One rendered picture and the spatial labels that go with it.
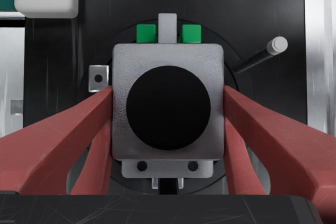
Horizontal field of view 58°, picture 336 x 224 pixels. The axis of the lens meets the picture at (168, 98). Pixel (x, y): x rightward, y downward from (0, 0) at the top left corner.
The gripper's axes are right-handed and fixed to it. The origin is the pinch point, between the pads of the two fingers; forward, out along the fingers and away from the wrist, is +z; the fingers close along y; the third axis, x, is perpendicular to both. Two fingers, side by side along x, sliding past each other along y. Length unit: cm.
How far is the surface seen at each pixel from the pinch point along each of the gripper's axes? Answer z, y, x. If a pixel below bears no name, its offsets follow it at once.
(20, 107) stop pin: 10.5, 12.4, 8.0
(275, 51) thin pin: 4.1, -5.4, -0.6
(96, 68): 9.3, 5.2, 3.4
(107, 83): 8.6, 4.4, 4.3
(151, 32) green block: 7.7, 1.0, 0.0
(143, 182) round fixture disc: 5.3, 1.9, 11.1
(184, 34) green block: 7.6, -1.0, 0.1
